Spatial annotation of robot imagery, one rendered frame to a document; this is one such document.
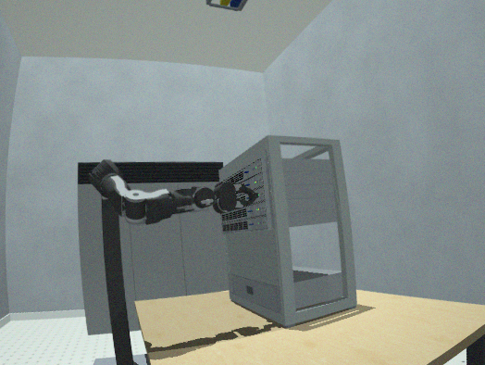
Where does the grey server rack frame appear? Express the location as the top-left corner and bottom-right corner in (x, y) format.
(218, 135), (357, 328)

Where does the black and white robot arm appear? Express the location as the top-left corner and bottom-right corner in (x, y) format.
(89, 159), (216, 225)

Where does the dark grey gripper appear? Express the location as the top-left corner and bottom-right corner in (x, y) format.
(213, 181), (259, 213)

